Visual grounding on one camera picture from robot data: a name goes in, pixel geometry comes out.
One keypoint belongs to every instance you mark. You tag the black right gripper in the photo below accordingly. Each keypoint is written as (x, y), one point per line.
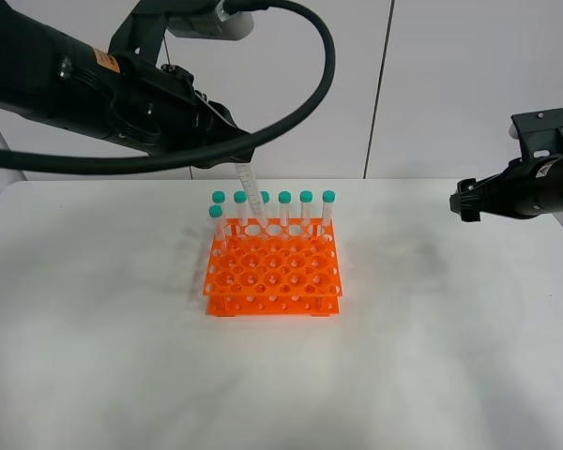
(498, 195)

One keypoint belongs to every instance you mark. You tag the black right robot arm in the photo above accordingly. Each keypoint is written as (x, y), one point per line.
(545, 189)

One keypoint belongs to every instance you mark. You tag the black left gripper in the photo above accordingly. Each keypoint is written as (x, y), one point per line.
(157, 110)

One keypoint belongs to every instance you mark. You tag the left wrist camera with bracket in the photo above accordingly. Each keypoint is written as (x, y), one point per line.
(143, 31)

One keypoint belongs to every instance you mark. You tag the orange plastic test tube rack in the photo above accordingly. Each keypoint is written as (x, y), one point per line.
(276, 271)

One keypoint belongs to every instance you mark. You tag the green capped test tube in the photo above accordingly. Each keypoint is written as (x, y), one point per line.
(253, 193)

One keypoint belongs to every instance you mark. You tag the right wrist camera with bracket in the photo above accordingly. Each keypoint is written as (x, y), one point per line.
(540, 134)

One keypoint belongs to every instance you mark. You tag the front left racked test tube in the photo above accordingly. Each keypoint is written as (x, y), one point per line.
(219, 225)

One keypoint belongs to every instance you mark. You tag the row test tube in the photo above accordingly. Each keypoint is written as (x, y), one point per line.
(328, 198)
(284, 199)
(265, 204)
(306, 198)
(241, 201)
(219, 198)

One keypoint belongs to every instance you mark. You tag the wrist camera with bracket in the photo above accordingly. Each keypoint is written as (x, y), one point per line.
(540, 134)
(143, 31)

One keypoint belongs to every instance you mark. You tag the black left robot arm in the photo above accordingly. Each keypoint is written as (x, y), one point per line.
(49, 77)

